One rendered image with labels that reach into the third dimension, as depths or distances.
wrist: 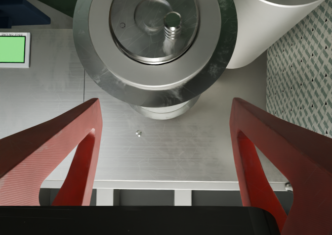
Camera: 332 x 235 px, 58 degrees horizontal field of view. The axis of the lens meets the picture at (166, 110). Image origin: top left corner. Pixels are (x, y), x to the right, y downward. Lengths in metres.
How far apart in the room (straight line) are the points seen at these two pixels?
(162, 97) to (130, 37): 0.06
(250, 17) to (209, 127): 0.31
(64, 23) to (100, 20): 3.49
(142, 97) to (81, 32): 0.08
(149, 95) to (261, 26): 0.15
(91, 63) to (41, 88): 0.37
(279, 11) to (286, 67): 0.16
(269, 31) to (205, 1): 0.10
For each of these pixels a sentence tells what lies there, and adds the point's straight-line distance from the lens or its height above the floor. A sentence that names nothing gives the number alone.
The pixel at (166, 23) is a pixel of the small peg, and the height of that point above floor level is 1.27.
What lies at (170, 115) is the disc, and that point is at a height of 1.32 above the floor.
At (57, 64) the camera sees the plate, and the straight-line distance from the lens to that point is 0.64.
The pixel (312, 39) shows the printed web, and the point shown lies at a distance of 0.39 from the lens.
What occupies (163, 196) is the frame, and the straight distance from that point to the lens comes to 0.68.
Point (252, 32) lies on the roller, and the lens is 0.36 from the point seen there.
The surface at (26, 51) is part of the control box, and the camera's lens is 0.66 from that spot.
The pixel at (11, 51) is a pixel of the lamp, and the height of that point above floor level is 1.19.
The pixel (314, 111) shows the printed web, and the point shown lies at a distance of 0.37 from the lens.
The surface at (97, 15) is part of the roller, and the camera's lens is 0.28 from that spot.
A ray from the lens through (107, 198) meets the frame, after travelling 0.62.
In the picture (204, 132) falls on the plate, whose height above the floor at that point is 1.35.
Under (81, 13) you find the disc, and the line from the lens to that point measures 0.29.
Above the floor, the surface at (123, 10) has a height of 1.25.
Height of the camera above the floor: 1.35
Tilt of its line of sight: 4 degrees down
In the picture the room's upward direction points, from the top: 179 degrees counter-clockwise
